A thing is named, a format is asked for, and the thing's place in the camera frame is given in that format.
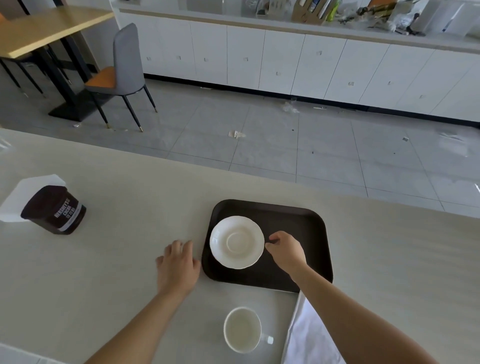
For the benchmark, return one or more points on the person's left hand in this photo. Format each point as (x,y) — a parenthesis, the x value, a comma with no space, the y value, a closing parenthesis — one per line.
(178,272)

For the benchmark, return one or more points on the person's right hand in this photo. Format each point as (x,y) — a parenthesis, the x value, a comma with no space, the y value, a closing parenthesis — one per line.
(290,253)

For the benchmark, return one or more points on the person's right thumb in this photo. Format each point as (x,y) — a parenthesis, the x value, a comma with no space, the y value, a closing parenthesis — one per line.
(270,245)

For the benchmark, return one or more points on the person's left little finger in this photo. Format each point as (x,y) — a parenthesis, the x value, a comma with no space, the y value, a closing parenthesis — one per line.
(160,262)

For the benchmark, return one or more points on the white saucer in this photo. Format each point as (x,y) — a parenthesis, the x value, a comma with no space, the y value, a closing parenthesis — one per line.
(236,242)

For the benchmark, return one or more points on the person's right forearm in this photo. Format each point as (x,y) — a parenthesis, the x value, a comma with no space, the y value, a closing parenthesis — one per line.
(352,318)

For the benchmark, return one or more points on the person's left forearm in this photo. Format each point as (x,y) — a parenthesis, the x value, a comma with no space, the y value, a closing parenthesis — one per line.
(138,326)

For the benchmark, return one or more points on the dark brown serving tray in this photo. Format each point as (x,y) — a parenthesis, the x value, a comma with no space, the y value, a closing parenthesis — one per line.
(300,232)

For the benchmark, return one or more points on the white cloth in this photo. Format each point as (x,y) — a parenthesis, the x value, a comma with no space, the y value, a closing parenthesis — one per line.
(307,341)

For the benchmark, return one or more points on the paper scrap litter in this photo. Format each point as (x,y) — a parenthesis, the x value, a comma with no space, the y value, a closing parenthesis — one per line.
(237,134)

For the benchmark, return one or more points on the dark brown cocoa container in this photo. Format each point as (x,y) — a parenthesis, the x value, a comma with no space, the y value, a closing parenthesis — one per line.
(52,212)

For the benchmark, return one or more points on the clear plastic litter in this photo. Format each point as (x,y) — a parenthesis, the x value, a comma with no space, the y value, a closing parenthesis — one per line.
(290,107)

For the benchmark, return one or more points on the white paper sheet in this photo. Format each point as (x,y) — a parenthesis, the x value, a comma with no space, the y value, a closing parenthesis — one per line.
(18,195)

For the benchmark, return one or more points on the white cabinet counter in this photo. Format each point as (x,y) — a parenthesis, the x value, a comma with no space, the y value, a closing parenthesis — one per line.
(300,60)

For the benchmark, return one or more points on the grey chair with orange seat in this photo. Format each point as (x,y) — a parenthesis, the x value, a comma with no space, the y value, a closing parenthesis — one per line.
(125,63)

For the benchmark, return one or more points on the clear plastic sheet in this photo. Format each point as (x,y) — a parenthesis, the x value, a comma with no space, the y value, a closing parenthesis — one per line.
(455,142)

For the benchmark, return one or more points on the cardboard box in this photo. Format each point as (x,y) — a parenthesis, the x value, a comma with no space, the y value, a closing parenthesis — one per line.
(309,13)

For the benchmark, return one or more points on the black-legged chair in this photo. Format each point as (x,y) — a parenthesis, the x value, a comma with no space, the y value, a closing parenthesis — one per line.
(18,73)

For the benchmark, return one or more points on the wooden table with black legs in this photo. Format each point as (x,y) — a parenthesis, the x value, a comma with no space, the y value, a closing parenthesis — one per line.
(45,26)

